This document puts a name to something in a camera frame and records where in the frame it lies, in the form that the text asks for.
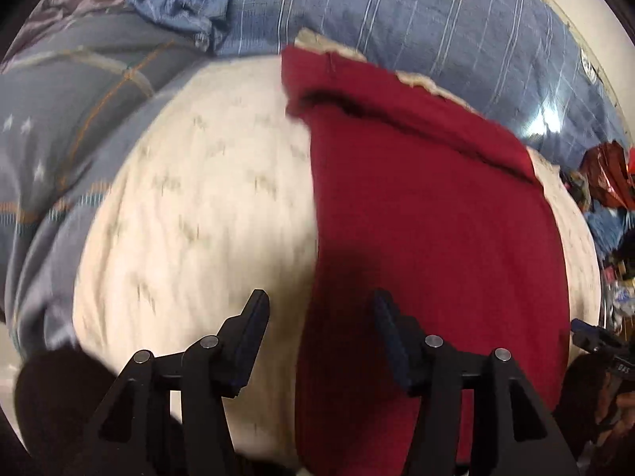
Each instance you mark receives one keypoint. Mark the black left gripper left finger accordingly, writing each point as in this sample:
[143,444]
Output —
[165,415]

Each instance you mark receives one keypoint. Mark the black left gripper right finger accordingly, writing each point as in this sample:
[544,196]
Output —
[478,415]

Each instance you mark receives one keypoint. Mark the red knit sweater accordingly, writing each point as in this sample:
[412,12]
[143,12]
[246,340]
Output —
[441,207]

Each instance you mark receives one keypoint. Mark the colourful clutter pile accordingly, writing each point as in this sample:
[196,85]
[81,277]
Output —
[603,189]

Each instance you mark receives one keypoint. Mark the cream leaf-print pillow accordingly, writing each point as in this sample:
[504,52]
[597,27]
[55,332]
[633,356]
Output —
[216,200]

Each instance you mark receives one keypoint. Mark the blue plaid quilt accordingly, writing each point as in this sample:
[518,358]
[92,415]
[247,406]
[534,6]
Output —
[516,62]

